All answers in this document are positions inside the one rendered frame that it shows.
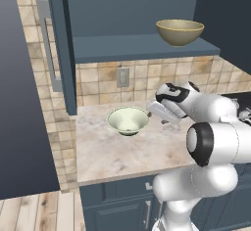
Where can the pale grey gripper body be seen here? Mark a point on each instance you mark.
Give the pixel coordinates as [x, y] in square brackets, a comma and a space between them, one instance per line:
[163, 111]

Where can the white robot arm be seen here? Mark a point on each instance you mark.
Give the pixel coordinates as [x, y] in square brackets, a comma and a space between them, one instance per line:
[219, 140]

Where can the blue cabinet door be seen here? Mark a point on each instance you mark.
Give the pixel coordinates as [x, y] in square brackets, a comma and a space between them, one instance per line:
[63, 45]

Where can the pale green bowl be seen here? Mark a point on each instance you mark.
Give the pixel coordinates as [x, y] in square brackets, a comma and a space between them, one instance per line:
[127, 120]

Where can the blue drawer front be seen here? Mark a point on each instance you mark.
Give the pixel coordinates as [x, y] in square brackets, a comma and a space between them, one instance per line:
[124, 187]

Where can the black hob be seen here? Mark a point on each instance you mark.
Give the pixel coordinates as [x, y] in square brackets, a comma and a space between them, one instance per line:
[241, 99]

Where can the olive tan bowl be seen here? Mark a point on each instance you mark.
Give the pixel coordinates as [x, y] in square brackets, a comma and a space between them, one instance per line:
[180, 32]

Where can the dark blue range hood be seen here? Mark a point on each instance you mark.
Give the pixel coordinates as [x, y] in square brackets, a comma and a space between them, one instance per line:
[225, 16]

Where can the dark grey fridge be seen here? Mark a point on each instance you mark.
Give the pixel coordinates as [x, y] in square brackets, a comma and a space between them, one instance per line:
[16, 94]

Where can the grey wall switch plate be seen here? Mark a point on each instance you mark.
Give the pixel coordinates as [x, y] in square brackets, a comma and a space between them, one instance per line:
[123, 77]

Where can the blue wall cabinet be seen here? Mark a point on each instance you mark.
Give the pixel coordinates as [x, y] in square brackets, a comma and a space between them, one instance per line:
[130, 19]

